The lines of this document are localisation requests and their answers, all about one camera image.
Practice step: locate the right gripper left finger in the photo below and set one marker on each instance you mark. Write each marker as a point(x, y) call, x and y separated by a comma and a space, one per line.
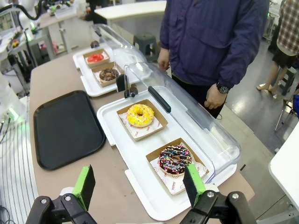
point(79, 186)

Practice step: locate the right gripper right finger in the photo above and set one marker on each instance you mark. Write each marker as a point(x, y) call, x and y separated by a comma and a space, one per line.
point(196, 184)

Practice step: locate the red donut cardboard box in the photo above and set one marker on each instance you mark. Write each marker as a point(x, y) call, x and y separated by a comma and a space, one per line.
point(97, 66)

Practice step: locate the red glazed donut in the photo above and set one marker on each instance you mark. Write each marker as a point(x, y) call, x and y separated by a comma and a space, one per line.
point(92, 58)

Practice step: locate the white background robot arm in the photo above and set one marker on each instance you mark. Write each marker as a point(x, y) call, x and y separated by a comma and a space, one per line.
point(24, 17)

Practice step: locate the person's left forearm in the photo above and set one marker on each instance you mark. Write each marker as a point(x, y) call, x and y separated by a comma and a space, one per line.
point(243, 63)

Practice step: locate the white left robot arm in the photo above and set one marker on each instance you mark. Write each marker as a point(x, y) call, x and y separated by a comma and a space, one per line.
point(9, 98)

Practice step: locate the person's right forearm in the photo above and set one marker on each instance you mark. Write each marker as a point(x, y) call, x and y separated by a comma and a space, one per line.
point(166, 35)

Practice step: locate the sprinkle donut printed paper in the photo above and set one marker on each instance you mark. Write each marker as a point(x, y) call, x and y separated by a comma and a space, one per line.
point(172, 184)

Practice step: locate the chocolate rainbow sprinkle donut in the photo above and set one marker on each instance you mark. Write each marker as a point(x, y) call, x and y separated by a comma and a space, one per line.
point(167, 163)

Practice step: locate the sprinkle donut cardboard box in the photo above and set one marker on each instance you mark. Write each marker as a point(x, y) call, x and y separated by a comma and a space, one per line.
point(153, 155)

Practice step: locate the black plastic serving tray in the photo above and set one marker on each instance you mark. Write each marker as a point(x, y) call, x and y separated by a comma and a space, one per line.
point(67, 128)

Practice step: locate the yellow donut cardboard box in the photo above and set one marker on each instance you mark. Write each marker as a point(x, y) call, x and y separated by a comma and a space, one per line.
point(161, 120)

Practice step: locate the yellow donut printed paper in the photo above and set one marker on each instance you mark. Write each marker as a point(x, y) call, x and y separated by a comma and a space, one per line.
point(130, 130)

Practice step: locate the yellow sprinkled donut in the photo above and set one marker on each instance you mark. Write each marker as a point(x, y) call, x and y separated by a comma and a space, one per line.
point(135, 116)

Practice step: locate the nut donut cardboard box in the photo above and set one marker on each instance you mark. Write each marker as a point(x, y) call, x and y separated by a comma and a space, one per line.
point(106, 84)

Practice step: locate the chocolate nut donut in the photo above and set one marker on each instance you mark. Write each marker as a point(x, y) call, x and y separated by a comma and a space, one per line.
point(105, 75)

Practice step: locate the person's left hand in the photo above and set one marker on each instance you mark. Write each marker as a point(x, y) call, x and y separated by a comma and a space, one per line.
point(215, 100)

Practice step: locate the person's right hand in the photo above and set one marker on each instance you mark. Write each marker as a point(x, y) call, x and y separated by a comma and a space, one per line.
point(164, 59)

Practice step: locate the large clear display lid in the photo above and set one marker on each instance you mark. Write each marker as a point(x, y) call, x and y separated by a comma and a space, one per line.
point(205, 130)

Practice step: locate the large white display base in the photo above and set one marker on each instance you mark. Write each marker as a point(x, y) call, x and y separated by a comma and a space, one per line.
point(140, 168)

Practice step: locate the white ribbed panel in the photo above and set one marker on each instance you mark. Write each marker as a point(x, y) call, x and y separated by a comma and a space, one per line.
point(16, 175)

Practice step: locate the white rounded corner table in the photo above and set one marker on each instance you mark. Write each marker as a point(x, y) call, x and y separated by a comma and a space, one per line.
point(287, 168)

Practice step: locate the person's black trousers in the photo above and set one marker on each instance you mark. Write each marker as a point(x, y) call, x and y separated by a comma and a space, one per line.
point(194, 91)

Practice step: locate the black wristwatch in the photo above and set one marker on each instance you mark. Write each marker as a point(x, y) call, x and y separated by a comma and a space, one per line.
point(223, 89)

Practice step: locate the small white display base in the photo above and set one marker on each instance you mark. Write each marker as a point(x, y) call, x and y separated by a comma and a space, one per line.
point(86, 81)

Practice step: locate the dark grey plastic stool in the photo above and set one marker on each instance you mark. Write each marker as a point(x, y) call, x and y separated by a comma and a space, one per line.
point(288, 79)

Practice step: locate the small clear display lid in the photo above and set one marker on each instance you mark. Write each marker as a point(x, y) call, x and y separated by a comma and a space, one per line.
point(116, 44)

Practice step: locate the person's navy jacket torso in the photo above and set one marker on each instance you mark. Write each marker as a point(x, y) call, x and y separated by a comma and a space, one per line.
point(210, 35)

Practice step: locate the grey green plastic stool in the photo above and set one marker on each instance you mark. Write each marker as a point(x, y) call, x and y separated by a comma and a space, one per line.
point(144, 42)

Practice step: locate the grey cluttered workbench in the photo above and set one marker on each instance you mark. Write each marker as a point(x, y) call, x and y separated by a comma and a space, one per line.
point(70, 25)

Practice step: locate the plaid shirt bystander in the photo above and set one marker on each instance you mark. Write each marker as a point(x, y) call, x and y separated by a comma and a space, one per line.
point(289, 28)

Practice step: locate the long white table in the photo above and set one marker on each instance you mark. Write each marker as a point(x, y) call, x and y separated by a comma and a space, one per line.
point(130, 10)

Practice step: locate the metal frame chair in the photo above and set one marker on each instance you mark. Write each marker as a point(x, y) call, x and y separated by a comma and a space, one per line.
point(296, 102)

